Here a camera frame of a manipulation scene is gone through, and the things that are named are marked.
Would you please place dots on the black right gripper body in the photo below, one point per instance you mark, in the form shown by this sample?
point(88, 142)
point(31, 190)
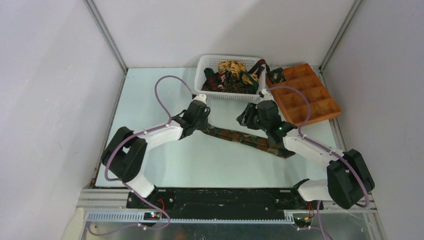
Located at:
point(252, 119)

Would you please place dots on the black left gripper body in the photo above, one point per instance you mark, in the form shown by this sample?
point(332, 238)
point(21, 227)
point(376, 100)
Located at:
point(202, 123)

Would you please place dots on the dark floral patterned tie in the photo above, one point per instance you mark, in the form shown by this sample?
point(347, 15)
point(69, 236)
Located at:
point(251, 140)

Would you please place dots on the white plastic mesh basket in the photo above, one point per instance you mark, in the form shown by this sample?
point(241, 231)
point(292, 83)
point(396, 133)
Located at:
point(212, 61)

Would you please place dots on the orange compartment tray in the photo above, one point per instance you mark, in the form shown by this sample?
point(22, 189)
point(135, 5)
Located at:
point(303, 98)

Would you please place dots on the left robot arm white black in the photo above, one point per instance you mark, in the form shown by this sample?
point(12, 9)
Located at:
point(125, 152)

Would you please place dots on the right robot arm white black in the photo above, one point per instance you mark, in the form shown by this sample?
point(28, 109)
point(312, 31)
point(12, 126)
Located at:
point(348, 178)

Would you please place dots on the rolled dark patterned tie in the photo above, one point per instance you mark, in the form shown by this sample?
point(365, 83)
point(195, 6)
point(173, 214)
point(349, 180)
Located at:
point(276, 76)

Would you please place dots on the red navy striped tie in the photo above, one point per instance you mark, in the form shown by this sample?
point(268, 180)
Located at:
point(259, 67)

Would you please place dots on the brown dark patterned tie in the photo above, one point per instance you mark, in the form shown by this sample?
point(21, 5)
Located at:
point(223, 84)

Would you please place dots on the green navy plaid tie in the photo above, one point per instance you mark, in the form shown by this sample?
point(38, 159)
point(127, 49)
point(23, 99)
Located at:
point(210, 72)

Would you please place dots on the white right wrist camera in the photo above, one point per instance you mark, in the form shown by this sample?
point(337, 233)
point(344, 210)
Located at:
point(265, 95)

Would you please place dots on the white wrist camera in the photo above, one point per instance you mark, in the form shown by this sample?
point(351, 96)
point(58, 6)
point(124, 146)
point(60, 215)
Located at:
point(265, 95)
point(201, 98)

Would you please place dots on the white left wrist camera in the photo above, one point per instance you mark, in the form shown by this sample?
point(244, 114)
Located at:
point(201, 98)

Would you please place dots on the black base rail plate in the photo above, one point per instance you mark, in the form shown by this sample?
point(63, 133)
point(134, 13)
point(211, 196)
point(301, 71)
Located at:
point(228, 203)

